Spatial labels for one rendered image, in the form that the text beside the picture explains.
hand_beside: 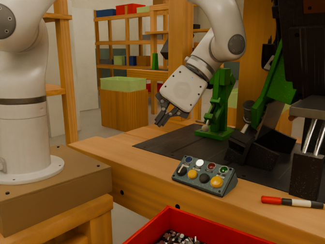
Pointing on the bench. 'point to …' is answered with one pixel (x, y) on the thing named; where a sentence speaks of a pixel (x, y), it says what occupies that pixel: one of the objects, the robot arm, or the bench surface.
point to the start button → (216, 181)
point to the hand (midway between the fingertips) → (161, 119)
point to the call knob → (181, 170)
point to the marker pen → (292, 202)
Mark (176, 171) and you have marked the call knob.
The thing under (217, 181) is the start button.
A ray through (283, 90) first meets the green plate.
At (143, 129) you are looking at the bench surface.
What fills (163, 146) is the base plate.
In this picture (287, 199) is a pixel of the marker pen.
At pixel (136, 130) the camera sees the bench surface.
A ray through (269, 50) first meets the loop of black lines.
